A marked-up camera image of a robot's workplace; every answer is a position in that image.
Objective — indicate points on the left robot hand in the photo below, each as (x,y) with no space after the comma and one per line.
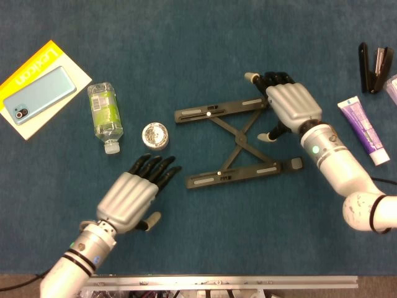
(127,201)

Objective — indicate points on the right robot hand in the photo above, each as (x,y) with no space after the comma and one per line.
(294,105)

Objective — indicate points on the black folding laptop stand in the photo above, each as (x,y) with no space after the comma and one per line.
(239,136)

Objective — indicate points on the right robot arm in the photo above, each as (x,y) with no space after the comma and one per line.
(341,174)

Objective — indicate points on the yellow white booklet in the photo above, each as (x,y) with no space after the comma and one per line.
(79,77)

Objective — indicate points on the small round metal tin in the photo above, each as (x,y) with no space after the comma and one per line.
(155,136)

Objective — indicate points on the purple white toothpaste tube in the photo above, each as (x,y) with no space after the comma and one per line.
(363,127)

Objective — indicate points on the black stapler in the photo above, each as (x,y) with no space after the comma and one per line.
(370,79)

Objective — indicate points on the clear bottle green label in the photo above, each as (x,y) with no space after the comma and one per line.
(105,111)

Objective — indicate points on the clear plastic card packet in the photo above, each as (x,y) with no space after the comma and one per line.
(393,87)

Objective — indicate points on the teal felt table cloth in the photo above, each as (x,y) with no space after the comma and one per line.
(186,46)

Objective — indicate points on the light blue smartphone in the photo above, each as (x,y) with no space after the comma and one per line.
(40,96)

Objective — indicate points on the aluminium frame rail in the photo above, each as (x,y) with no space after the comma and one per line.
(217,284)

